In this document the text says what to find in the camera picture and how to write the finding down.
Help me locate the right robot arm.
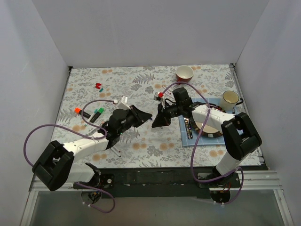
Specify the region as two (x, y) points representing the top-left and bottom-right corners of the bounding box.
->
(152, 88), (262, 187)

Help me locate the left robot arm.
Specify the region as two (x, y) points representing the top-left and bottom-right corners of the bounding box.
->
(32, 105), (152, 191)

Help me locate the green cap highlighter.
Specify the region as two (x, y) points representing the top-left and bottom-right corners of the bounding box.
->
(90, 107), (105, 123)

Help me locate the black cap thin marker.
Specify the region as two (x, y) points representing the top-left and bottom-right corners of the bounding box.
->
(112, 147), (121, 157)

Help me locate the red and white bowl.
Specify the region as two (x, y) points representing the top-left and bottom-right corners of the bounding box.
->
(175, 65), (194, 82)

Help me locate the dark rimmed plate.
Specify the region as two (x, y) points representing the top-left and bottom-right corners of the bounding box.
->
(189, 104), (225, 138)

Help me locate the floral patterned table mat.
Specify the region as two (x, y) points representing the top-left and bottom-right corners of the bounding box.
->
(52, 65), (237, 168)

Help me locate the orange cap highlighter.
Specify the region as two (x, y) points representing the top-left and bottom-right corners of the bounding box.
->
(75, 108), (91, 119)

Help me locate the cream enamel mug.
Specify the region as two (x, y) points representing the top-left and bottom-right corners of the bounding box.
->
(219, 90), (244, 111)

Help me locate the blue checked cloth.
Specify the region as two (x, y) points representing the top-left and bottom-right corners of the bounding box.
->
(178, 97), (238, 147)

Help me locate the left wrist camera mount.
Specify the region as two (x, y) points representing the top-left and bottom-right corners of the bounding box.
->
(113, 96), (130, 110)

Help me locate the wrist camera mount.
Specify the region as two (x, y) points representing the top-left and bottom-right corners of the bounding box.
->
(153, 92), (165, 107)
(113, 96), (130, 110)

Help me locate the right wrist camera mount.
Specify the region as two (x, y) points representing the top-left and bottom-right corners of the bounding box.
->
(153, 92), (165, 107)

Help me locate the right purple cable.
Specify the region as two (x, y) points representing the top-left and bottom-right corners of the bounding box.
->
(162, 81), (244, 205)

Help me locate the purple cable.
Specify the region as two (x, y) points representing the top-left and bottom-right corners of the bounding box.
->
(162, 81), (244, 205)
(23, 99), (118, 214)

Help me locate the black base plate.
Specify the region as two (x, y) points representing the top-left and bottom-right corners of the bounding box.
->
(91, 167), (240, 199)

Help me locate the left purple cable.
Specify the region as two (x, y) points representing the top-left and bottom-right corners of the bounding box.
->
(23, 99), (118, 214)

